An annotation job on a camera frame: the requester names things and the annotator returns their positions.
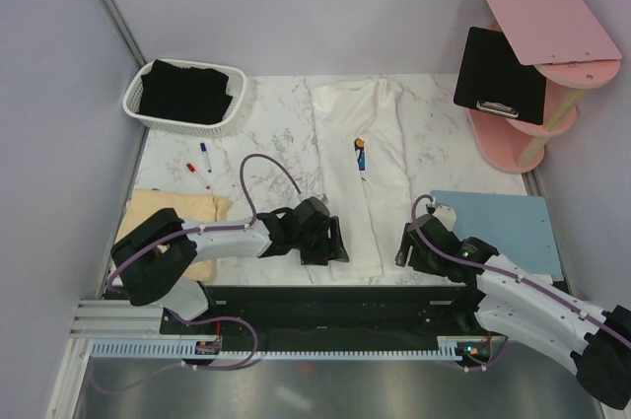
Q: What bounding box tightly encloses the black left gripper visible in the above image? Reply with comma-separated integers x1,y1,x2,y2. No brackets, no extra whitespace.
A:
295,217,347,266

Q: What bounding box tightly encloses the white daisy print t shirt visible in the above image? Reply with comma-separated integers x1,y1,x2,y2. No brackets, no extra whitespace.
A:
312,79,411,283

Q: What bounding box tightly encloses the cream t shirt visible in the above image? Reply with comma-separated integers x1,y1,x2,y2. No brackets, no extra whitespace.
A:
115,188,234,285

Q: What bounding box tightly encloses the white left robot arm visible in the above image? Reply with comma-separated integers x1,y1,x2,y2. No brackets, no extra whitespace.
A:
107,197,349,333

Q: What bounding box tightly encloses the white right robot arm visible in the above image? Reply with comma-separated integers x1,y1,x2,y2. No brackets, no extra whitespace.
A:
395,213,630,410

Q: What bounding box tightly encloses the light blue mat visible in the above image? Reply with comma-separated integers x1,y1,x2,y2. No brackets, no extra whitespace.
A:
431,190,563,280

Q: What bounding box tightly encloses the blue capped white marker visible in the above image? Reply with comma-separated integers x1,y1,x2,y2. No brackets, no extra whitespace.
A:
199,142,212,174

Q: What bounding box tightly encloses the red capped white marker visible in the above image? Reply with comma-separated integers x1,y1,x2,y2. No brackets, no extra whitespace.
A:
185,163,211,190

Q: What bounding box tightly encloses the pink tiered wooden shelf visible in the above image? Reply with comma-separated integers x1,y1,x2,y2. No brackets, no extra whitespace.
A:
469,0,622,174

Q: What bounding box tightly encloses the white plastic laundry basket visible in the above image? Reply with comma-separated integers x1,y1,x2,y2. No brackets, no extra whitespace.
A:
122,58,248,138

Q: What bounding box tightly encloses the black t shirt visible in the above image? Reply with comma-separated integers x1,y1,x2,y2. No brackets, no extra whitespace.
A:
138,60,233,125

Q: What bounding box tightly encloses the black clipboard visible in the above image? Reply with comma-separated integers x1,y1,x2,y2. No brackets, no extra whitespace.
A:
454,27,546,125

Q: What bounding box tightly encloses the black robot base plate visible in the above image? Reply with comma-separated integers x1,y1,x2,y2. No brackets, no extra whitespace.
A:
160,286,487,348

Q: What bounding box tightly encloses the white slotted cable duct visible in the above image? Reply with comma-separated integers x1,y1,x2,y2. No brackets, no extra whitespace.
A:
91,337,514,361

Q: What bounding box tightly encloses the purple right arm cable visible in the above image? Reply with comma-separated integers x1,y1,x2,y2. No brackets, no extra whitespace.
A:
411,194,631,374

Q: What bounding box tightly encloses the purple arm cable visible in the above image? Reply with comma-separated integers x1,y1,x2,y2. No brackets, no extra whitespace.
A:
91,154,307,395
411,194,631,374

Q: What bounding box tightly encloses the aluminium frame rail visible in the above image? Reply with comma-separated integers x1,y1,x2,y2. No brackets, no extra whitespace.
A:
69,300,163,339

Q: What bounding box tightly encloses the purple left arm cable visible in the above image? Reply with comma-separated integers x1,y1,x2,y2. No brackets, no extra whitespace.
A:
91,154,307,395

